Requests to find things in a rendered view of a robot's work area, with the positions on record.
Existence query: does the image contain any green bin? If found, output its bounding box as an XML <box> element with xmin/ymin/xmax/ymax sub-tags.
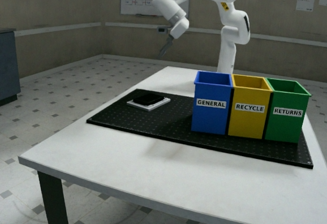
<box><xmin>263</xmin><ymin>78</ymin><xmax>312</xmax><ymax>143</ymax></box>

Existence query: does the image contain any yellow recycle bin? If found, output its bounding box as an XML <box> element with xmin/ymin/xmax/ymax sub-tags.
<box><xmin>227</xmin><ymin>74</ymin><xmax>273</xmax><ymax>139</ymax></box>

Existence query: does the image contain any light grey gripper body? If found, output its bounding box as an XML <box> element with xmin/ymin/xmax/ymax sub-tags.
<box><xmin>170</xmin><ymin>13</ymin><xmax>189</xmax><ymax>38</ymax></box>

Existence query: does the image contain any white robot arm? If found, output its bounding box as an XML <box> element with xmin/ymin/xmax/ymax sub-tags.
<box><xmin>152</xmin><ymin>0</ymin><xmax>250</xmax><ymax>74</ymax></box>

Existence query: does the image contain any blue bin with label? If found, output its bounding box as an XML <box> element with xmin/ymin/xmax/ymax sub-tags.
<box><xmin>191</xmin><ymin>71</ymin><xmax>233</xmax><ymax>135</ymax></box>

